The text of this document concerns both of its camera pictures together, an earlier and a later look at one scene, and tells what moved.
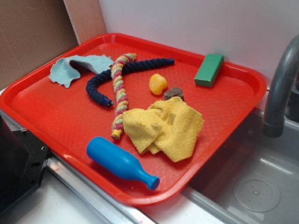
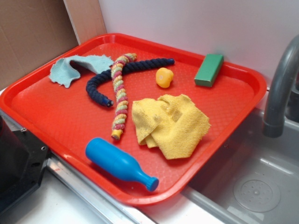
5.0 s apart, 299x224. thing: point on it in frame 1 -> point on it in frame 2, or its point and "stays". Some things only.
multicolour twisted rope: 121,95 stays
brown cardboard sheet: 32,32 stays
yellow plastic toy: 157,83 -> 164,76
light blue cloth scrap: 63,71 stays
